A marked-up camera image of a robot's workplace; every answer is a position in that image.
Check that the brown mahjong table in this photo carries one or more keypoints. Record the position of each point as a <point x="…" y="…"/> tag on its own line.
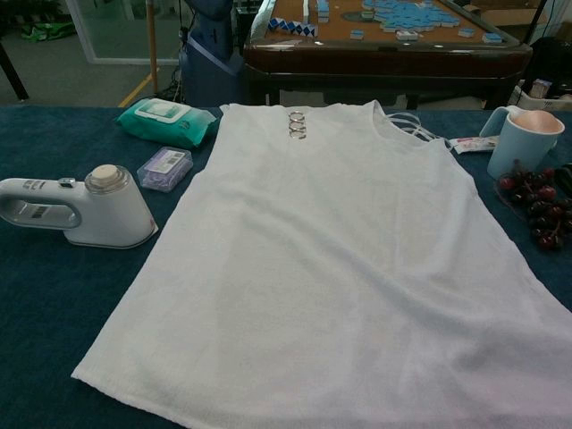
<point x="380" y="62"/>

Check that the light blue plastic mug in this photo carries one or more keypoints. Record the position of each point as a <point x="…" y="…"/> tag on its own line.
<point x="514" y="147"/>

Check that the black table leg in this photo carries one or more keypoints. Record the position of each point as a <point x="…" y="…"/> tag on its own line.
<point x="15" y="76"/>

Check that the green bag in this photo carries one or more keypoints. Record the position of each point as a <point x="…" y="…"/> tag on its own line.
<point x="44" y="32"/>

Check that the white framed glass partition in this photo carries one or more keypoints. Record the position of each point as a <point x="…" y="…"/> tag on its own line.
<point x="85" y="40"/>

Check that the dark blue table cloth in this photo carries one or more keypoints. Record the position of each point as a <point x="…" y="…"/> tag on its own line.
<point x="44" y="313"/>

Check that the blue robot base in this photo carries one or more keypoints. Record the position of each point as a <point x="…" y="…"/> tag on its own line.
<point x="205" y="76"/>

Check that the white sleeveless knit top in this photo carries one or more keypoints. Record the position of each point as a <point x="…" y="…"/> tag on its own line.
<point x="313" y="246"/>

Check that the clear purple plastic box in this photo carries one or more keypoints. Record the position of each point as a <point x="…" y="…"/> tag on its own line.
<point x="165" y="170"/>

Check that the dark green object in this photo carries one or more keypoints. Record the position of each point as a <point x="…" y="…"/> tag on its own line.
<point x="566" y="179"/>

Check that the blue mahjong tile pile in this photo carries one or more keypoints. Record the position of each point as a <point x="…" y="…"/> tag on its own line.
<point x="411" y="13"/>

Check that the dark red cherry bunch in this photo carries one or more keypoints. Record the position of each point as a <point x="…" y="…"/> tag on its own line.
<point x="543" y="210"/>

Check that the green wet wipes pack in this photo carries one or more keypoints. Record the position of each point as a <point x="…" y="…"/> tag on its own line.
<point x="179" y="129"/>

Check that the small white pink sachet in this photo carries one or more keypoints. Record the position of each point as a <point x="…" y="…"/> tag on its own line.
<point x="469" y="144"/>

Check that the blue white snake cube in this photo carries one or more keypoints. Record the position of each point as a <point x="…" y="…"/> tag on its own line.
<point x="290" y="26"/>

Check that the white handheld steam iron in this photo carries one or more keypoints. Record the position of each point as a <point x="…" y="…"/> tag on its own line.
<point x="111" y="214"/>

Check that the wooden pole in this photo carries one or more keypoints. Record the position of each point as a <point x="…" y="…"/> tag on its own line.
<point x="153" y="53"/>

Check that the white plastic basket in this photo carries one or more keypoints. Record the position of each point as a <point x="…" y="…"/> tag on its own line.
<point x="543" y="103"/>

